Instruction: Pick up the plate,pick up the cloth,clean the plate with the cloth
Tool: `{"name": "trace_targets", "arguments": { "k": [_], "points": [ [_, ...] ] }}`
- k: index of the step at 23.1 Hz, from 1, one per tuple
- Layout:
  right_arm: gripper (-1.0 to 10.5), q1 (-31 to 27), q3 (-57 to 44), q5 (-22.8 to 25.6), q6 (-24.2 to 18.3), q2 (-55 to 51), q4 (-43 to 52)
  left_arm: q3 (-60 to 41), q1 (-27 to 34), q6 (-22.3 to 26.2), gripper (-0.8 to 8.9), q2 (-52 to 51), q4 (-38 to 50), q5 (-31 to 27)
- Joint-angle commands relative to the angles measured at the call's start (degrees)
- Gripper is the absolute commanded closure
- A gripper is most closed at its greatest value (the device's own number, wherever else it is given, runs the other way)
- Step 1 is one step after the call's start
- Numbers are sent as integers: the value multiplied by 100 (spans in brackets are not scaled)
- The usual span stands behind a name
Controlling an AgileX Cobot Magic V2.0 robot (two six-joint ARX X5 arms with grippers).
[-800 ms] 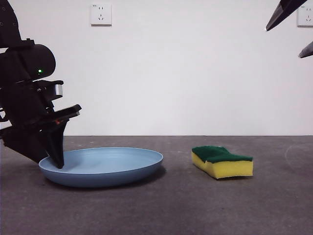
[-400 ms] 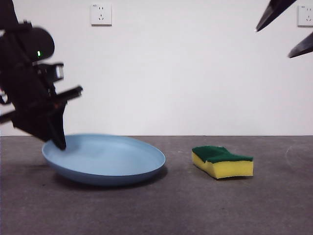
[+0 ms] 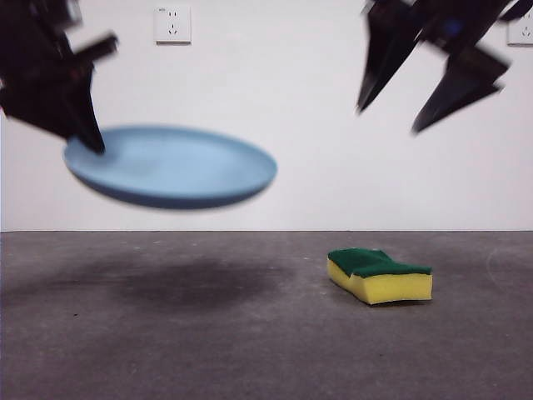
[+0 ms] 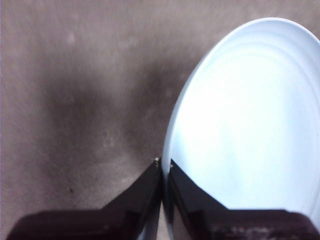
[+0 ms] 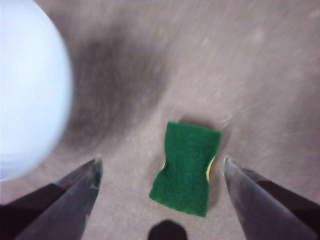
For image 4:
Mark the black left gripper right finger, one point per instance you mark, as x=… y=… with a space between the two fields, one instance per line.
x=237 y=225

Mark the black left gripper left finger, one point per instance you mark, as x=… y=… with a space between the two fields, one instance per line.
x=95 y=225

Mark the light blue round plate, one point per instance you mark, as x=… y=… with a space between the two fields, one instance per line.
x=250 y=112

